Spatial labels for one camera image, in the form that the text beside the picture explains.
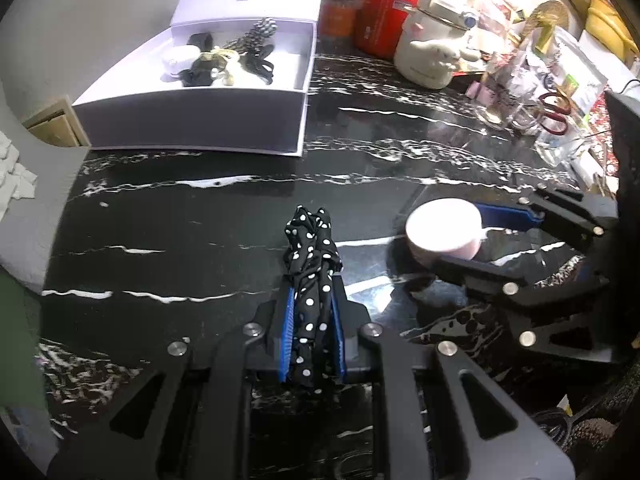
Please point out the small glass cup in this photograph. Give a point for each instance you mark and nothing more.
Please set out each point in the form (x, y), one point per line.
(524, 120)

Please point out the white round compact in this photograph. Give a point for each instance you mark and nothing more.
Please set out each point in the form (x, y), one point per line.
(180, 60)

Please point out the orange jar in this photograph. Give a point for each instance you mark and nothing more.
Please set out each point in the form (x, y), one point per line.
(340, 15)

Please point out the white cloth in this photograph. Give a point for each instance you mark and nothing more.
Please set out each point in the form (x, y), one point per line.
(12, 170)

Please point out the pink snack packet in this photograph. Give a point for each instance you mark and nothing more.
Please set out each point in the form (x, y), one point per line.
(500, 25)

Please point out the red printed box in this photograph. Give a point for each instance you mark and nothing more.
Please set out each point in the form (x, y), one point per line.
(600, 117)

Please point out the black mesh bow clip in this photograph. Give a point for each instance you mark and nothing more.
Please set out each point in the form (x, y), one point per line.
(200, 41)

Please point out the cream hair claw clip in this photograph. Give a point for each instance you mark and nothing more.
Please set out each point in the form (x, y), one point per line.
(227, 77)

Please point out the white hinged-lid gift box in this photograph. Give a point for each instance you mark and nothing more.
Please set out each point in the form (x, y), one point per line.
(200, 120)

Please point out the black polka-dot scrunchie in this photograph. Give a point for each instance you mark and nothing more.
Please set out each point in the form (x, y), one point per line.
(310, 310)

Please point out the grey upholstered chair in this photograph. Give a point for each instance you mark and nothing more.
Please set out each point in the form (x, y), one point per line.
(30, 240)

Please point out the pink round compact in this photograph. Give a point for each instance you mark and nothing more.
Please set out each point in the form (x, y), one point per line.
(440, 230)

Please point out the clear glass cup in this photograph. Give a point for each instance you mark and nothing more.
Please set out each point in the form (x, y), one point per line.
(555, 152)

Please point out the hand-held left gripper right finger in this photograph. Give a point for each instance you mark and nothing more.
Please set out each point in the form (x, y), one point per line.
(340, 335)

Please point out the wooden cabinet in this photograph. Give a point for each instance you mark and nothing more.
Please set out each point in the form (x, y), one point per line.
(55, 125)

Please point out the black hair claw clip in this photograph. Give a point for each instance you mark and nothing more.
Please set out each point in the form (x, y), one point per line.
(260, 65)

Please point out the white pouch with green print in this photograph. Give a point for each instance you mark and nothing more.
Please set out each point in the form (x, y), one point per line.
(580, 65)

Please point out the glass cup with pink print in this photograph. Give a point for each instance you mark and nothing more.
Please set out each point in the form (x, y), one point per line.
(505, 105)

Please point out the yellow bag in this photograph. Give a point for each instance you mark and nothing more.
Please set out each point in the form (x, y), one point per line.
(610, 25)

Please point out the golden woven fan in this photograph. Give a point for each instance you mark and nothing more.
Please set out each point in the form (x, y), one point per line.
(547, 15)

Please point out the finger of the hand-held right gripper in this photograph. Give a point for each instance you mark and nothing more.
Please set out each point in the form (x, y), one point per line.
(505, 215)
(500, 290)

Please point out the red canister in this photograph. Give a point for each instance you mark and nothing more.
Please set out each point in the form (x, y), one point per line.
(385, 15)

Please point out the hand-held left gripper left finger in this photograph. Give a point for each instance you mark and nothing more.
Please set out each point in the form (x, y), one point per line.
(287, 335)

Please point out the dark patterned clothing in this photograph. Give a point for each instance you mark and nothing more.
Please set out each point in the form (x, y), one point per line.
(605, 420)

